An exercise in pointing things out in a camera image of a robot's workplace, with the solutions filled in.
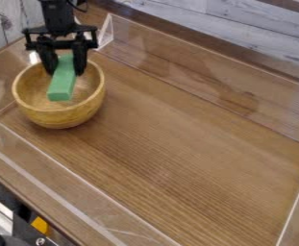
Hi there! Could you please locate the green rectangular block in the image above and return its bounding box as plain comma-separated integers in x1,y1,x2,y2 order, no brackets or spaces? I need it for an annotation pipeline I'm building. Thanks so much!
47,54,76,101

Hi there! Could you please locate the clear acrylic corner bracket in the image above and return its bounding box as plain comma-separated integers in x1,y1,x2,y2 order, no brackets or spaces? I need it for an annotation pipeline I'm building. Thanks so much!
95,13,115,51

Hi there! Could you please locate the brown wooden bowl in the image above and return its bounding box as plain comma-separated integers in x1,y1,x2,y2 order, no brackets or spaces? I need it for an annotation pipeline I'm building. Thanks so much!
12,61,106,129

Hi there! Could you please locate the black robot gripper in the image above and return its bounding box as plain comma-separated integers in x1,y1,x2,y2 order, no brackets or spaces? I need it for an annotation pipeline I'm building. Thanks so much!
21,24,99,76

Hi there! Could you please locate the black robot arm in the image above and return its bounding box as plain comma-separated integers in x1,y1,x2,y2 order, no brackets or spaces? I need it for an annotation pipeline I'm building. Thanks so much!
21,0,99,76

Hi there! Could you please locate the clear acrylic tray wall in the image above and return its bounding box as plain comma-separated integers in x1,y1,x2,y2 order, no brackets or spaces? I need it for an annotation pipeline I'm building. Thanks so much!
0,122,182,246

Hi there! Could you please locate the yellow and black device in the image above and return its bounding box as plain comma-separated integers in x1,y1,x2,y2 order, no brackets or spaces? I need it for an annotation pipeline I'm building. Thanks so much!
12,210,75,246

